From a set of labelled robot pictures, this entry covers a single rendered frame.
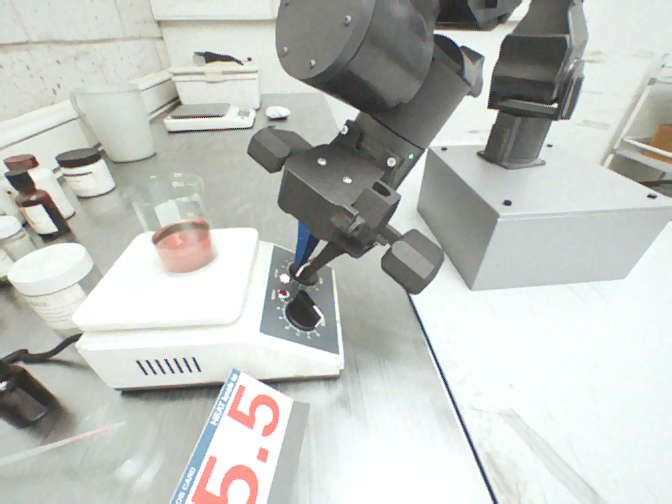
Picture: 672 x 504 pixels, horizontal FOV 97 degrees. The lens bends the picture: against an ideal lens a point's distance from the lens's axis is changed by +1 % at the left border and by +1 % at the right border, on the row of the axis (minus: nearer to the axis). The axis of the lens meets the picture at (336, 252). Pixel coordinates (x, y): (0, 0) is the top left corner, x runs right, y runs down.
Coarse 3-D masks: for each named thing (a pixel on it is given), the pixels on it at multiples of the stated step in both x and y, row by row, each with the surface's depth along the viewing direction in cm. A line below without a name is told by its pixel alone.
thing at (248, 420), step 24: (240, 384) 23; (240, 408) 22; (264, 408) 23; (216, 432) 20; (240, 432) 21; (264, 432) 22; (216, 456) 19; (240, 456) 20; (264, 456) 21; (216, 480) 18; (240, 480) 19
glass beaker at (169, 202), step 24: (168, 168) 24; (192, 168) 24; (144, 192) 23; (168, 192) 25; (192, 192) 25; (144, 216) 21; (168, 216) 21; (192, 216) 22; (168, 240) 22; (192, 240) 23; (216, 240) 26; (168, 264) 24; (192, 264) 24
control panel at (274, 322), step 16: (272, 256) 31; (288, 256) 32; (272, 272) 29; (288, 272) 30; (320, 272) 33; (272, 288) 27; (288, 288) 28; (304, 288) 29; (320, 288) 31; (272, 304) 26; (320, 304) 29; (272, 320) 24; (288, 320) 25; (336, 320) 28; (272, 336) 23; (288, 336) 24; (304, 336) 25; (320, 336) 26; (336, 336) 27; (336, 352) 25
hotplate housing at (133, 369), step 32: (256, 256) 30; (256, 288) 26; (256, 320) 24; (96, 352) 22; (128, 352) 22; (160, 352) 22; (192, 352) 23; (224, 352) 23; (256, 352) 23; (288, 352) 24; (320, 352) 25; (128, 384) 25; (160, 384) 25; (192, 384) 26
